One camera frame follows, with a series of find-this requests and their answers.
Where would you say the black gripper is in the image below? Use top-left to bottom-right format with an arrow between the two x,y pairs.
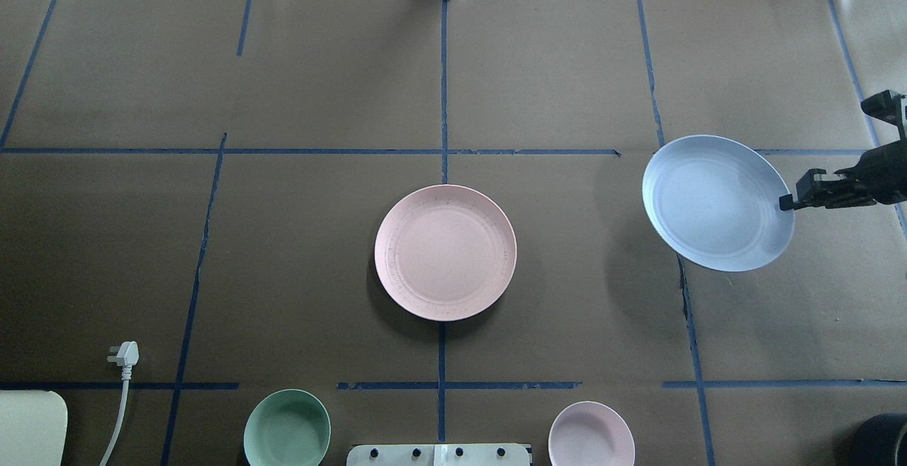
779,146 -> 906,211

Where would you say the blue plate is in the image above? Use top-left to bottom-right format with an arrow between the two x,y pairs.
641,135 -> 796,273

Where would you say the pink plate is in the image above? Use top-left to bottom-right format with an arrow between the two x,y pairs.
373,184 -> 518,323

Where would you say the dark blue saucepan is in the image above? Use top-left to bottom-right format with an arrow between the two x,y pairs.
848,412 -> 906,465

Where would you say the pink bowl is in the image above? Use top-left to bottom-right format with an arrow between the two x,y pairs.
548,401 -> 637,465

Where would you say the white mounting column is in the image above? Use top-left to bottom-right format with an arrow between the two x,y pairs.
346,443 -> 534,465

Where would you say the green bowl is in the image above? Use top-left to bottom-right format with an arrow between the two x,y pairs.
243,389 -> 332,465

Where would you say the cream toaster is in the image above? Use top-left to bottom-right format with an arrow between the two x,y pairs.
1,390 -> 68,465

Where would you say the white toaster plug cable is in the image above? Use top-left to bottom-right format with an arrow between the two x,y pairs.
98,341 -> 140,466

